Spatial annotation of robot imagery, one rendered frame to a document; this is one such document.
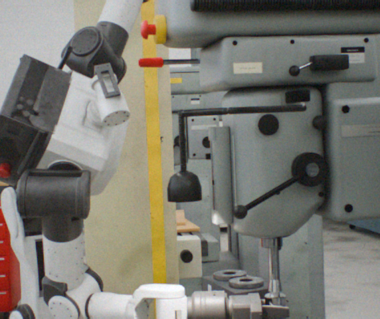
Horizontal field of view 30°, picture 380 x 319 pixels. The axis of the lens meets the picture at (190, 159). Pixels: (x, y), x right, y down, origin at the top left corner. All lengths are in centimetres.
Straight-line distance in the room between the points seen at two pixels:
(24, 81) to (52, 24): 891
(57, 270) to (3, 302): 446
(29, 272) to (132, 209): 133
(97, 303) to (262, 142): 55
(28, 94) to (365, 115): 75
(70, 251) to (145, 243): 167
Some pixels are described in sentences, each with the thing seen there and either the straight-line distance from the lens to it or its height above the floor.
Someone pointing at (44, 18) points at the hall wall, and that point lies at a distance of 1062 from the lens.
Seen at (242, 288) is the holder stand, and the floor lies 114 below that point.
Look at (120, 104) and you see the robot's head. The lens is 160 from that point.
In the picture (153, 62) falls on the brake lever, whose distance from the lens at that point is 161.
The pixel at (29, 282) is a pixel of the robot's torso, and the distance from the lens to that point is 200.
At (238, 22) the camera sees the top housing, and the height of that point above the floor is 175.
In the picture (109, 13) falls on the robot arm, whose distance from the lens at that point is 189.
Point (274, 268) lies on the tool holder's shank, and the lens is 159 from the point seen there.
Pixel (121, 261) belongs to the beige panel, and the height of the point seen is 94.
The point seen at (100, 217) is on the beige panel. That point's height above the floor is 115.
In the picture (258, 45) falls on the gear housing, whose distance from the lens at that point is 145.
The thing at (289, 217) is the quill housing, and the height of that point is 135.
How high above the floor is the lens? 156
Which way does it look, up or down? 3 degrees down
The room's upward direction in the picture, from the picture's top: 2 degrees counter-clockwise
